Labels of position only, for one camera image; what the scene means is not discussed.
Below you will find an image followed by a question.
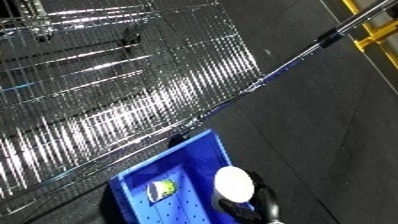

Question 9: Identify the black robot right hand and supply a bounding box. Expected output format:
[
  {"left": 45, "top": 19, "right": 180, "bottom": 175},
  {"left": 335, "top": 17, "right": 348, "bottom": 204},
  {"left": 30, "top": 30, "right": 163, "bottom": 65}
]
[{"left": 211, "top": 170, "right": 283, "bottom": 224}]

